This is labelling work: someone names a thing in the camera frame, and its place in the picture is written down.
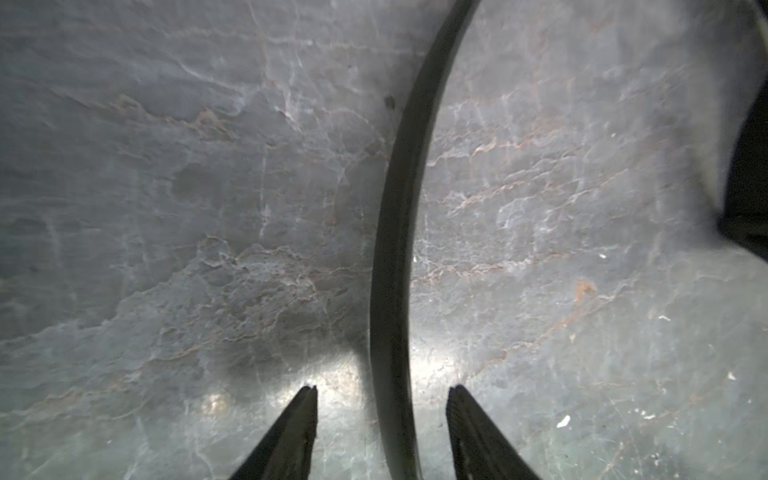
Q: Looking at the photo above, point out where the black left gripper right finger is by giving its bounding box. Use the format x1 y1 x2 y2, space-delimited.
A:
446 385 540 480

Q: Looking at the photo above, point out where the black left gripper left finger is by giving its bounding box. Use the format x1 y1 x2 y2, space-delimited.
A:
231 386 318 480

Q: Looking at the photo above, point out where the long black leather belt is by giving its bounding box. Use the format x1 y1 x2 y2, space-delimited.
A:
369 1 478 479

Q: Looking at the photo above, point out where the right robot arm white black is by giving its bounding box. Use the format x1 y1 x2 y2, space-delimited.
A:
718 81 767 261

